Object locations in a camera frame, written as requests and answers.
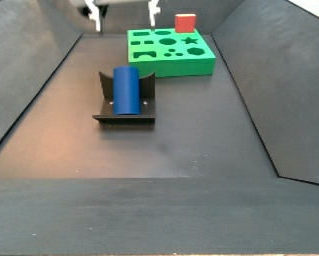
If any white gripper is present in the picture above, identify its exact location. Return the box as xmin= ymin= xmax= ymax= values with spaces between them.
xmin=74 ymin=0 xmax=160 ymax=32

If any blue cylinder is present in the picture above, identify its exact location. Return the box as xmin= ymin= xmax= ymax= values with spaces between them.
xmin=113 ymin=66 xmax=140 ymax=115

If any red oval block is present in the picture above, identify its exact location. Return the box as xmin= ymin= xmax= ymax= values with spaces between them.
xmin=174 ymin=14 xmax=196 ymax=33

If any black curved fixture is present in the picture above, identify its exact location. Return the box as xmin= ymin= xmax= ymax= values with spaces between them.
xmin=92 ymin=72 xmax=156 ymax=124

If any green foam shape-sorter block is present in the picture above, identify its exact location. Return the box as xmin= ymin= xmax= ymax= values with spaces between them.
xmin=126 ymin=28 xmax=216 ymax=77

